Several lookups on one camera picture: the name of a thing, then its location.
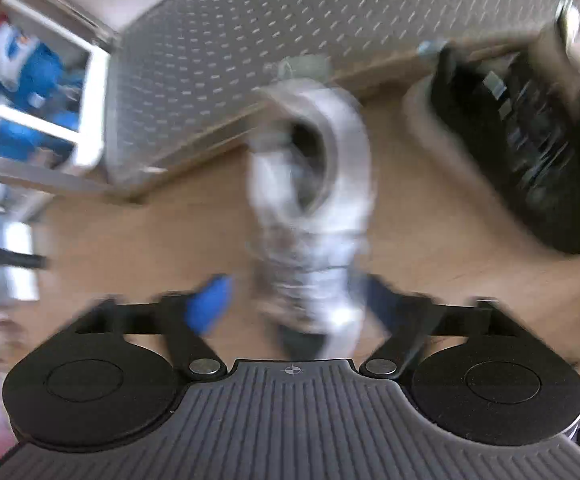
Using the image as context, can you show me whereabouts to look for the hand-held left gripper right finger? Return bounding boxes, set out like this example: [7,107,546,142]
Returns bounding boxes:
[361,276,522,380]

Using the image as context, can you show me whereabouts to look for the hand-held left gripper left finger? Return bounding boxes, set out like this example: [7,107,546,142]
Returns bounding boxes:
[71,274,235,381]

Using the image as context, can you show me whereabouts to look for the white grey sneaker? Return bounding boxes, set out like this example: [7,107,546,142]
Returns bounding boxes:
[246,56,372,360]

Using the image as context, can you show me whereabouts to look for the black shoe with white sole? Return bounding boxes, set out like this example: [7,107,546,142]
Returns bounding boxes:
[403,0,580,256]

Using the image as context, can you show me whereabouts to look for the black object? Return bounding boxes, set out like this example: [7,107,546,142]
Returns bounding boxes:
[0,230,48,272]

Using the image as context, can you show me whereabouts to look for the blue and white packages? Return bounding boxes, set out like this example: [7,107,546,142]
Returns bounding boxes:
[0,22,83,166]

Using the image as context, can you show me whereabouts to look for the white shelf frame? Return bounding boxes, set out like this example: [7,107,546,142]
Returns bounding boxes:
[0,0,120,196]

